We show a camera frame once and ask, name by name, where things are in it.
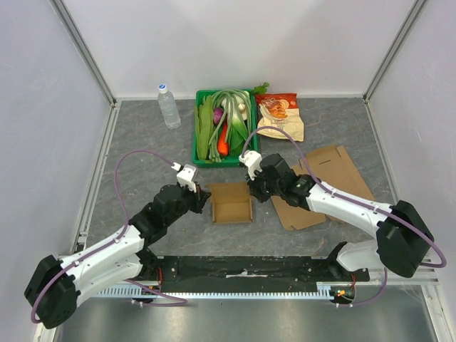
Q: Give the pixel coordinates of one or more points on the purple onion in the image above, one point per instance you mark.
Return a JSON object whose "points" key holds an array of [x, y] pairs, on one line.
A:
{"points": [[218, 113]]}

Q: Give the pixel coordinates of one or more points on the small brown cardboard box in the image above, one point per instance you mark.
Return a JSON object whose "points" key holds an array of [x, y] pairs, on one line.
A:
{"points": [[231, 203]]}

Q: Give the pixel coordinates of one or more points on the green bok choy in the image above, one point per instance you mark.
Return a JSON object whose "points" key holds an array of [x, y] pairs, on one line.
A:
{"points": [[237, 136]]}

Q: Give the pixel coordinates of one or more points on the aluminium frame post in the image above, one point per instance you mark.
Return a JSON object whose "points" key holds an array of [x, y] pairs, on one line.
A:
{"points": [[73, 31], [403, 32]]}

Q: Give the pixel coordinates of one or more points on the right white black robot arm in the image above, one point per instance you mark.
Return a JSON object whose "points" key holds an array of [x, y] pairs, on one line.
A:
{"points": [[400, 238]]}

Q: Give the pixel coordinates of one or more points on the right aluminium frame post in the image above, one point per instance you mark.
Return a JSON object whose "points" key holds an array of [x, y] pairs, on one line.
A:
{"points": [[403, 32]]}

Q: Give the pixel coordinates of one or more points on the orange beige snack bag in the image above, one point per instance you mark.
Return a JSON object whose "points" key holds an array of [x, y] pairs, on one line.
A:
{"points": [[281, 111]]}

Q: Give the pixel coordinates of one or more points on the grey slotted cable duct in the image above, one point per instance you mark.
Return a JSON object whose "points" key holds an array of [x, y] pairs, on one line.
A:
{"points": [[130, 291]]}

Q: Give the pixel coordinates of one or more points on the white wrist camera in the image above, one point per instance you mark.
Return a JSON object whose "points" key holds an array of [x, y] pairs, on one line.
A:
{"points": [[185, 175], [251, 160]]}

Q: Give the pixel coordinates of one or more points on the orange carrot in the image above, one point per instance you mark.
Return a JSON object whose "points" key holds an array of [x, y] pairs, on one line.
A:
{"points": [[222, 145]]}

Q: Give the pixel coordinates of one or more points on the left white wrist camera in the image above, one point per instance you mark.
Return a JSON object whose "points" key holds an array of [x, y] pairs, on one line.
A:
{"points": [[185, 175]]}

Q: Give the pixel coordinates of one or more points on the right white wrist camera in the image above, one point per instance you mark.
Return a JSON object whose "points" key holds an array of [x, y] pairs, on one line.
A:
{"points": [[251, 160]]}

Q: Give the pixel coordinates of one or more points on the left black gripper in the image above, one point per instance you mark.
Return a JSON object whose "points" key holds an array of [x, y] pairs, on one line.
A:
{"points": [[199, 197]]}

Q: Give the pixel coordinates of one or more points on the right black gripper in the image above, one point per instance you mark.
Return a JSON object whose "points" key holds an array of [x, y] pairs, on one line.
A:
{"points": [[259, 185]]}

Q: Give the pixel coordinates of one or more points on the flat brown cardboard sheet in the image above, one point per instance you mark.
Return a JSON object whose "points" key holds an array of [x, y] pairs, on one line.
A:
{"points": [[333, 166]]}

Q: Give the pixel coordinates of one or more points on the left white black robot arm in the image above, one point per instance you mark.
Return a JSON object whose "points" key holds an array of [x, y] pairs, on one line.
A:
{"points": [[59, 286]]}

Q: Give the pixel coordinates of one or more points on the green leafy vegetable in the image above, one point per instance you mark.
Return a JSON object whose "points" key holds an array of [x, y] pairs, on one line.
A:
{"points": [[204, 127]]}

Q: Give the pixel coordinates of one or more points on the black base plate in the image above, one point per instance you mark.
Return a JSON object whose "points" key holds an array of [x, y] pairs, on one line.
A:
{"points": [[245, 274]]}

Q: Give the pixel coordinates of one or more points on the green plastic crate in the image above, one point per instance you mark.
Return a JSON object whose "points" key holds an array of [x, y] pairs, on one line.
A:
{"points": [[229, 161]]}

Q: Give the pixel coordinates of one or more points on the clear plastic water bottle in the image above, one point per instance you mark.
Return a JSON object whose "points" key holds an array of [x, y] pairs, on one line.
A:
{"points": [[168, 107]]}

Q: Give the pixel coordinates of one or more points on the left aluminium frame post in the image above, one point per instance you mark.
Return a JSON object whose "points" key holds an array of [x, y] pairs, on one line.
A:
{"points": [[73, 31]]}

